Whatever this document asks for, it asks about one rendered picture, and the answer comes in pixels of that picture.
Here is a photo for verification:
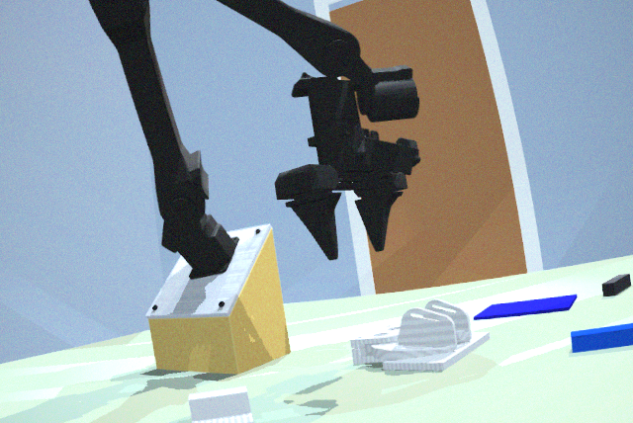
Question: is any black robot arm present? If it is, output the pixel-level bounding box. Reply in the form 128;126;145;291
89;0;420;280

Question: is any blue flat plate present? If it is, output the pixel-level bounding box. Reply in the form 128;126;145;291
473;294;578;320

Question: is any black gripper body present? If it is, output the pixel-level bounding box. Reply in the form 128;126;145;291
274;120;407;200

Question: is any blue rectangular bar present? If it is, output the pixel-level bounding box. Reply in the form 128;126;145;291
571;323;633;353

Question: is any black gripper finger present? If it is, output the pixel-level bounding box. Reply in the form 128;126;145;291
355;192;403;252
285;193;342;260

